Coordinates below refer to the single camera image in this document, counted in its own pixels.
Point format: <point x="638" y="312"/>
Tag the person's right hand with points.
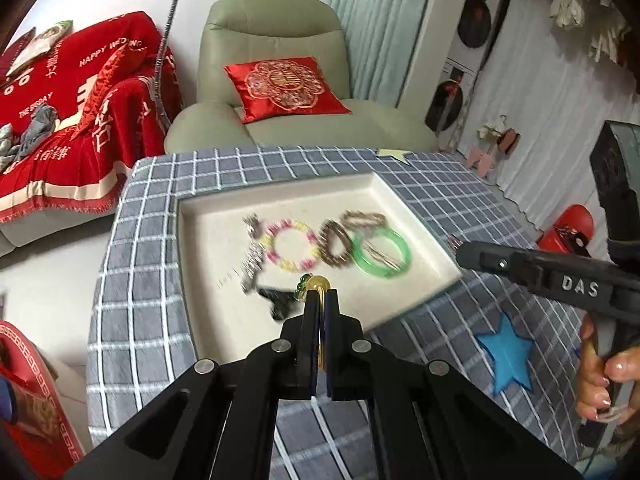
<point x="592" y="385"/>

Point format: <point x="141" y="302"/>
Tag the pale green armchair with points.
<point x="275" y="25"/>

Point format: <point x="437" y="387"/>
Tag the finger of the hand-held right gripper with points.
<point x="492" y="260"/>

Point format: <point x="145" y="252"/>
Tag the grey jewelry tray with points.
<point x="210" y="240"/>

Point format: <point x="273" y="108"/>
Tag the grey cloth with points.
<point x="42" y="122"/>

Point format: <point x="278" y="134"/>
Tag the red embroidered cushion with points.
<point x="285" y="87"/>

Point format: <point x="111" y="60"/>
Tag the red printed blanket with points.
<point x="60" y="170"/>

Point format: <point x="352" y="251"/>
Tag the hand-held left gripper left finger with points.
<point x="311" y="325"/>

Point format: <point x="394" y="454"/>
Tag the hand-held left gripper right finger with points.
<point x="331" y="325"/>

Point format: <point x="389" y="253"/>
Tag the red patterned gift bag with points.
<point x="40" y="400"/>

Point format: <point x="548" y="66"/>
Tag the printed photo cushion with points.
<point x="42" y="45"/>

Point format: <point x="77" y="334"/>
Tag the black hair clip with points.
<point x="280" y="302"/>

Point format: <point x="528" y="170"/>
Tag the grey checkered tablecloth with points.
<point x="150" y="310"/>

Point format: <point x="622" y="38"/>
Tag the beige hair clip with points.
<point x="385" y="255"/>

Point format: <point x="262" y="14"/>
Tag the pale blue curtain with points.
<point x="385" y="25"/>

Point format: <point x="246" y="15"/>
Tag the hanging white clothes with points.
<point x="570" y="5"/>

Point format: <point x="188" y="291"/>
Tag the white sofa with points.
<point x="50" y="232"/>

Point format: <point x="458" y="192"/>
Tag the green bangle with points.
<point x="358" y="260"/>

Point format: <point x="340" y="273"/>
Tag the red plastic object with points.
<point x="575" y="220"/>

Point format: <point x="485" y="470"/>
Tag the white washer with red ribbon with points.
<point x="447" y="100"/>

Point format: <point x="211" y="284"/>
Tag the white front-load dryer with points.
<point x="475" y="20"/>

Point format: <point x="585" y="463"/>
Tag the hanging pink slippers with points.
<point x="487" y="160"/>

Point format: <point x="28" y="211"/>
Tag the arc floor lamp pole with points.
<point x="162" y="60"/>

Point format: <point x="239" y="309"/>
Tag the red satin pillow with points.
<point x="107" y="90"/>

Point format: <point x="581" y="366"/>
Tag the silver charm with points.
<point x="457" y="246"/>

